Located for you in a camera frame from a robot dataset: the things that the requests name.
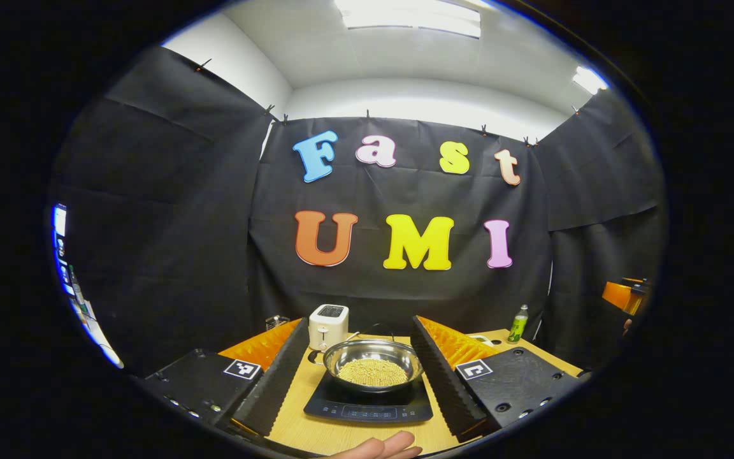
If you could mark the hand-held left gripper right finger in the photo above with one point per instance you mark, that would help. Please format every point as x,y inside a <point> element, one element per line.
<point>443,382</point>

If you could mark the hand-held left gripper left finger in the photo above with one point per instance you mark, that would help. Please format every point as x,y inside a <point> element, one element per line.
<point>278,376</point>

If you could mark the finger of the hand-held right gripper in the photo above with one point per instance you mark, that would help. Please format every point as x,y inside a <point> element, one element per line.
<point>615,294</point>

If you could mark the pile of soybeans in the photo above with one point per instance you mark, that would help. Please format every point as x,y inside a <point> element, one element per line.
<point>373,371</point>

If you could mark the black induction cooktop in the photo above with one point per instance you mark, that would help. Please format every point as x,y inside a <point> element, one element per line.
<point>341,409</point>

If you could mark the stainless steel pot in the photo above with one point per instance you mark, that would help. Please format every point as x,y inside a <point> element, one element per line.
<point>348,356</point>

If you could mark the white toaster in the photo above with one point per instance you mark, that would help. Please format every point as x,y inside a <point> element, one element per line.
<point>327,326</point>

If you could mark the green label drink bottle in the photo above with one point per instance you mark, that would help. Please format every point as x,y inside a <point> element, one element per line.
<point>518,326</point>

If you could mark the black backdrop cloth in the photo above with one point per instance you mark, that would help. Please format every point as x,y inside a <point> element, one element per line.
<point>405,287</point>

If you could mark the ceiling light panel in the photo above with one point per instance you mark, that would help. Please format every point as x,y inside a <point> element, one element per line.
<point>590,80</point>
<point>411,16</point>

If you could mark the lit computer screen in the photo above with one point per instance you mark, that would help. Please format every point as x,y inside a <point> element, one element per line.
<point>59,220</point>

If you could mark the row of black cloth clips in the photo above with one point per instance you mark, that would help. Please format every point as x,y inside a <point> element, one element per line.
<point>367,115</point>

